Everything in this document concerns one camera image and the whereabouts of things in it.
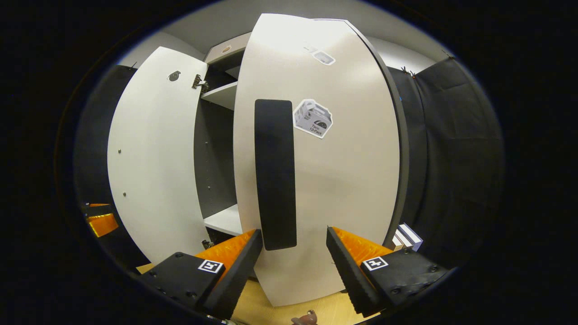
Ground white cabinet drawer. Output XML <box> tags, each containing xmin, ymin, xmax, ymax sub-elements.
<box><xmin>204</xmin><ymin>32</ymin><xmax>252</xmax><ymax>65</ymax></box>

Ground white cabinet shelf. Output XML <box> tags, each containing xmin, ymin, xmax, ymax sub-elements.
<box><xmin>201</xmin><ymin>81</ymin><xmax>238</xmax><ymax>111</ymax></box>
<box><xmin>203</xmin><ymin>204</ymin><xmax>244</xmax><ymax>237</ymax></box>

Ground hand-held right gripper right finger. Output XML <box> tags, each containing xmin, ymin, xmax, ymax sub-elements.
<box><xmin>326</xmin><ymin>227</ymin><xmax>450</xmax><ymax>316</ymax></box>

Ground black door handle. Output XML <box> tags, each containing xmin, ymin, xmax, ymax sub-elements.
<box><xmin>254</xmin><ymin>99</ymin><xmax>298</xmax><ymax>251</ymax></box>

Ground white cabinet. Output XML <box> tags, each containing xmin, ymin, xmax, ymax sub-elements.
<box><xmin>193</xmin><ymin>32</ymin><xmax>253</xmax><ymax>246</ymax></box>

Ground small white box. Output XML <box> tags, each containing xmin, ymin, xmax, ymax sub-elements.
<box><xmin>392</xmin><ymin>223</ymin><xmax>424</xmax><ymax>252</ymax></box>

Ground black backdrop cloth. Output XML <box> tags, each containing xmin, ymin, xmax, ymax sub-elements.
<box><xmin>386</xmin><ymin>56</ymin><xmax>505</xmax><ymax>271</ymax></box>
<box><xmin>72</xmin><ymin>65</ymin><xmax>138</xmax><ymax>271</ymax></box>

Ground white cabinet door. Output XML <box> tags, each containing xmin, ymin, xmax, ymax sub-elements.
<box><xmin>107</xmin><ymin>46</ymin><xmax>208</xmax><ymax>265</ymax></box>
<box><xmin>233</xmin><ymin>13</ymin><xmax>409</xmax><ymax>307</ymax></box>

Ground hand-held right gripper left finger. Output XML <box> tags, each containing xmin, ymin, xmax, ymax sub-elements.
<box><xmin>138</xmin><ymin>229</ymin><xmax>263</xmax><ymax>320</ymax></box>

